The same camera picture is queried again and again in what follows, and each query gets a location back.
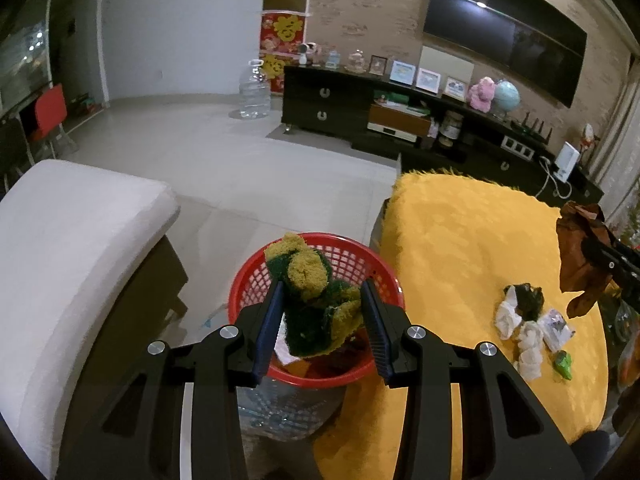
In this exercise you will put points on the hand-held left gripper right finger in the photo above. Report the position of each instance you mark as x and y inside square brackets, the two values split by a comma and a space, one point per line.
[377, 335]

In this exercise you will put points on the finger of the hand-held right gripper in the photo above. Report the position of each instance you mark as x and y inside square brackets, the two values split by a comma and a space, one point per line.
[617, 240]
[612, 265]

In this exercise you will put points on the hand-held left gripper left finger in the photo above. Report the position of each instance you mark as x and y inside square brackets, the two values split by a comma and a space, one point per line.
[267, 335]

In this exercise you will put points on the brown cloth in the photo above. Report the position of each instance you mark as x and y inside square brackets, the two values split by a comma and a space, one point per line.
[575, 250]

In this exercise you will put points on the green and yellow fuzzy cloth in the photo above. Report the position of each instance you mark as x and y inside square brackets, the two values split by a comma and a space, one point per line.
[305, 280]

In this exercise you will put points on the red plastic mesh basket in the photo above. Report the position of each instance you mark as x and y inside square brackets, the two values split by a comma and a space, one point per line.
[320, 379]

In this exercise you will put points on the clear plastic container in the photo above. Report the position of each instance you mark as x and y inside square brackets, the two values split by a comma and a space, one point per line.
[285, 415]

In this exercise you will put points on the silver plastic wrapper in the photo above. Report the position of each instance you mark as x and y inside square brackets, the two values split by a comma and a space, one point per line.
[557, 327]

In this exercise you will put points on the dark green crumpled wrapper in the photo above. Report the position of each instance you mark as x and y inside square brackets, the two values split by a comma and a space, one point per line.
[527, 302]

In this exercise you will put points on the white upright modem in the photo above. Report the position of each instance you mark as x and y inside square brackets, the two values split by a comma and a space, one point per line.
[566, 162]

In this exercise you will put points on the small green wrapper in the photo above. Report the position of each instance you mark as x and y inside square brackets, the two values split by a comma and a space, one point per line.
[563, 364]

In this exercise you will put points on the yellow fuzzy table cloth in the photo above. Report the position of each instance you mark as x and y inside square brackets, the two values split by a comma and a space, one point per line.
[475, 240]

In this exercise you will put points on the black antenna router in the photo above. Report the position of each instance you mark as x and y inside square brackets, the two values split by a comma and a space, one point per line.
[530, 135]

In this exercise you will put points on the white power strip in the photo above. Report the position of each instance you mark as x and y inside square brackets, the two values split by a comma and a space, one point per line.
[517, 146]

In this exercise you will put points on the light blue globe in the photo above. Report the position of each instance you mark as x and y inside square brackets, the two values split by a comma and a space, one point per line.
[506, 97]

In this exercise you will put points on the pink plush toy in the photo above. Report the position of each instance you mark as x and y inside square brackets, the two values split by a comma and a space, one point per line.
[481, 95]

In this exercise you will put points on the glass jar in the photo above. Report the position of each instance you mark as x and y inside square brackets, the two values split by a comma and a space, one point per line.
[452, 127]

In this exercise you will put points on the brown and white set-top box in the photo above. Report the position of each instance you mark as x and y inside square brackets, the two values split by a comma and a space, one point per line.
[397, 122]

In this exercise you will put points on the white cushioned sofa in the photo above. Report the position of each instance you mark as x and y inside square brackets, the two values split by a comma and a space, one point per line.
[75, 240]

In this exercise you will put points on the green packets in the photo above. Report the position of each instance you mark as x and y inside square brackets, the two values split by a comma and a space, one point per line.
[400, 100]

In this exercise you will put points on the large clear water jug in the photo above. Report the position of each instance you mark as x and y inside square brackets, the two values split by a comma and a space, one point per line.
[254, 92]

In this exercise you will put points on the black television cabinet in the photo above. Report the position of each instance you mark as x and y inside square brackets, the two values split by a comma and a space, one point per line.
[320, 95]

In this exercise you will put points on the glass dome figurine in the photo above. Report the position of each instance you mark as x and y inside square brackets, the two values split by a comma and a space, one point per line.
[355, 61]

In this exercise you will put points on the small glass dome ornament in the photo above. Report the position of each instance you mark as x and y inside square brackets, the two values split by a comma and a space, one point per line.
[332, 60]

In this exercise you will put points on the pink figurine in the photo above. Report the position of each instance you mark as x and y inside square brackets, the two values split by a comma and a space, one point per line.
[315, 54]

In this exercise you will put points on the red chair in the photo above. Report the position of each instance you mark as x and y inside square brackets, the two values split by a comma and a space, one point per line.
[50, 110]

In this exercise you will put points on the black chair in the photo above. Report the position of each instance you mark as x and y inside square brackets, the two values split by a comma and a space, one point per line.
[12, 150]

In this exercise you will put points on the glass sliding door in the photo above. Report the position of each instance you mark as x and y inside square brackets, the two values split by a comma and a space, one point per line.
[25, 60]

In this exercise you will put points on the light picture frame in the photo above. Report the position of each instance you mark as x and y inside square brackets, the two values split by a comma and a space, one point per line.
[456, 88]

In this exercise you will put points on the wall-mounted black television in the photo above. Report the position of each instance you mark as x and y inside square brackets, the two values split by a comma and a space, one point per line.
[500, 40]

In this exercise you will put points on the white wall panel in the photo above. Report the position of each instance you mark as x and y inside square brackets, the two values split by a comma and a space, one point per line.
[447, 60]

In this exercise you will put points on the white picture frame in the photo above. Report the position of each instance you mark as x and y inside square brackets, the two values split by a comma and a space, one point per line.
[428, 80]

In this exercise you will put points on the blue picture frame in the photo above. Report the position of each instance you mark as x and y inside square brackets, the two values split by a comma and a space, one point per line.
[402, 72]

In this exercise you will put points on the dark picture frame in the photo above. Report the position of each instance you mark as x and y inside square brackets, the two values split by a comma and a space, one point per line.
[378, 65]

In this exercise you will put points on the white security camera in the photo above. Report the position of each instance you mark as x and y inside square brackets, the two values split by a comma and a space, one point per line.
[304, 52]

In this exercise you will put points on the red festive wall poster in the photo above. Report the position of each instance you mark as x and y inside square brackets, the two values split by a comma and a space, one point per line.
[282, 32]

